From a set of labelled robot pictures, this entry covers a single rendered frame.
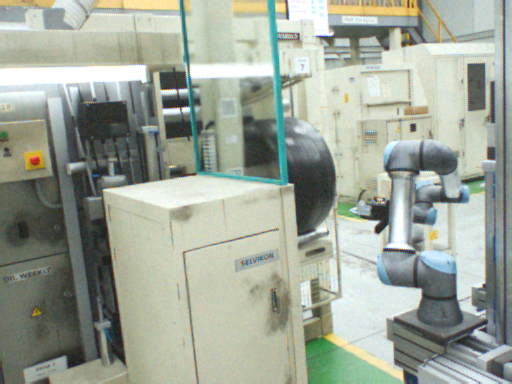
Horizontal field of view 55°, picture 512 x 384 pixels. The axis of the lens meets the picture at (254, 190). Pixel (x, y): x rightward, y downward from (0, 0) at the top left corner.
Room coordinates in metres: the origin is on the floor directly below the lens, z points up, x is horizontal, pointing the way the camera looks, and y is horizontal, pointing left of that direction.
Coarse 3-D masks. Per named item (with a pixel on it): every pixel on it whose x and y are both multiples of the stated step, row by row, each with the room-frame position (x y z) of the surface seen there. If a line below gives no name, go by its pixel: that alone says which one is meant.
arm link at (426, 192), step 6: (426, 180) 2.13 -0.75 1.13; (420, 186) 2.13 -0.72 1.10; (426, 186) 2.12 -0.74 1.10; (432, 186) 2.11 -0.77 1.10; (438, 186) 2.10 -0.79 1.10; (420, 192) 2.11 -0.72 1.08; (426, 192) 2.10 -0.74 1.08; (432, 192) 2.09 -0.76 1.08; (438, 192) 2.08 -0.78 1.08; (420, 198) 2.10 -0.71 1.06; (426, 198) 2.09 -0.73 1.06; (432, 198) 2.09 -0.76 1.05; (438, 198) 2.08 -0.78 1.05
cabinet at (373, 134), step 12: (360, 120) 6.88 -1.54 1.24; (372, 120) 6.67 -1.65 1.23; (384, 120) 6.48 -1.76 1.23; (396, 120) 6.58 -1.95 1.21; (408, 120) 6.68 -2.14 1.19; (420, 120) 6.79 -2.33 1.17; (360, 132) 6.89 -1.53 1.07; (372, 132) 6.68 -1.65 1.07; (384, 132) 6.49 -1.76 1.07; (396, 132) 6.57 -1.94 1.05; (408, 132) 6.68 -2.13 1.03; (420, 132) 6.79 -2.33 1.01; (432, 132) 6.91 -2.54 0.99; (360, 144) 6.90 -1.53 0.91; (372, 144) 6.69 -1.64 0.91; (384, 144) 6.49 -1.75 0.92; (360, 156) 6.91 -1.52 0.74; (372, 156) 6.70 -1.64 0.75; (360, 168) 6.92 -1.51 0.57; (372, 168) 6.71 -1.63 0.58; (360, 180) 6.93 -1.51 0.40; (372, 180) 6.71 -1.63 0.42; (384, 180) 6.51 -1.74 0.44; (372, 192) 6.73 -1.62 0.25
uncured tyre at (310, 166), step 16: (288, 128) 2.16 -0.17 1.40; (304, 128) 2.20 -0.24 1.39; (288, 144) 2.08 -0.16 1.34; (304, 144) 2.11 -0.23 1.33; (320, 144) 2.15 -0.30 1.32; (288, 160) 2.05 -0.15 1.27; (304, 160) 2.07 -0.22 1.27; (320, 160) 2.11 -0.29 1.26; (288, 176) 2.03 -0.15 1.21; (304, 176) 2.04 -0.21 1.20; (320, 176) 2.09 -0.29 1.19; (304, 192) 2.04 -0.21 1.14; (320, 192) 2.09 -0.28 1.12; (304, 208) 2.06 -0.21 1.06; (320, 208) 2.12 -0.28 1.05; (304, 224) 2.12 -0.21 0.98; (320, 224) 2.22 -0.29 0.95
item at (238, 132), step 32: (192, 0) 1.80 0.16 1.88; (224, 0) 1.62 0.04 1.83; (256, 0) 1.48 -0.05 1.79; (192, 32) 1.82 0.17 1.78; (224, 32) 1.64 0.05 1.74; (256, 32) 1.49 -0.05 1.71; (192, 64) 1.84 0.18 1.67; (224, 64) 1.65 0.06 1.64; (256, 64) 1.50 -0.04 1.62; (192, 96) 1.86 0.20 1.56; (224, 96) 1.67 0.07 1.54; (256, 96) 1.51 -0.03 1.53; (192, 128) 1.87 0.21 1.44; (224, 128) 1.68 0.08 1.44; (256, 128) 1.52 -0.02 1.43; (224, 160) 1.70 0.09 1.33; (256, 160) 1.53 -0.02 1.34
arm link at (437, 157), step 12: (432, 144) 1.77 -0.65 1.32; (444, 144) 1.80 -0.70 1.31; (432, 156) 1.75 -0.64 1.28; (444, 156) 1.76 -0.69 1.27; (456, 156) 1.80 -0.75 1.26; (432, 168) 1.77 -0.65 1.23; (444, 168) 1.78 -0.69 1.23; (456, 168) 1.81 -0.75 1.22; (444, 180) 1.89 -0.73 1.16; (456, 180) 1.90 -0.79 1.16; (444, 192) 2.02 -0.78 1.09; (456, 192) 1.98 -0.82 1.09; (468, 192) 2.03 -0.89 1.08
